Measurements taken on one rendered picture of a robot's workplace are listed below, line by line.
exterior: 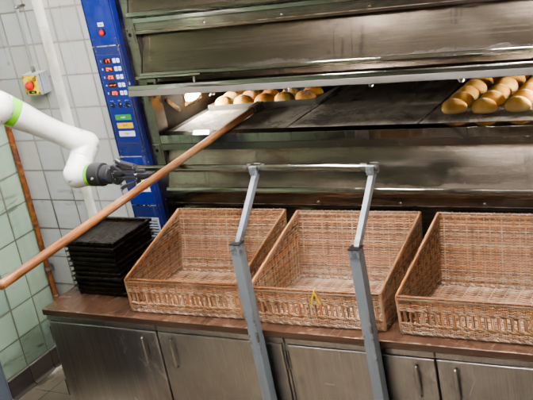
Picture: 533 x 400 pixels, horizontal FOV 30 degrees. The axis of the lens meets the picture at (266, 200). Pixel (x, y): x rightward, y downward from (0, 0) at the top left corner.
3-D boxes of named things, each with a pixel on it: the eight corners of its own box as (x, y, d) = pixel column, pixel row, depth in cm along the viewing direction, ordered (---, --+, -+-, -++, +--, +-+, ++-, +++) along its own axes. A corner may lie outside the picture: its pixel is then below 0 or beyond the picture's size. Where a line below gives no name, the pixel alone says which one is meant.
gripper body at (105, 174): (108, 160, 389) (126, 160, 384) (113, 181, 392) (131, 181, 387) (96, 167, 383) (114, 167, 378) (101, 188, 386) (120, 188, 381)
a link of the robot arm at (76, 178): (71, 192, 400) (54, 181, 392) (80, 163, 404) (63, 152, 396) (98, 192, 393) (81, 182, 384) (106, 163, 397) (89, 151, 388)
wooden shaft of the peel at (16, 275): (4, 291, 300) (1, 282, 299) (-4, 291, 301) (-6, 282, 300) (254, 113, 439) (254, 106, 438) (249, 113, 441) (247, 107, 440)
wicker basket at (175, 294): (190, 263, 452) (177, 206, 443) (300, 267, 424) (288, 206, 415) (128, 313, 413) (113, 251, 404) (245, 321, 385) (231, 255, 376)
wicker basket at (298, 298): (307, 268, 421) (295, 208, 412) (433, 274, 392) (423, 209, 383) (251, 323, 382) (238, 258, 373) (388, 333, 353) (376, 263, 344)
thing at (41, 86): (36, 91, 462) (30, 71, 459) (52, 90, 457) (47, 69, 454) (25, 96, 456) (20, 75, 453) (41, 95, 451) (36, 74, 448)
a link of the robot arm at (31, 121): (5, 130, 386) (17, 125, 377) (14, 104, 389) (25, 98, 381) (87, 165, 404) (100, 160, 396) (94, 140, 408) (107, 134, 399)
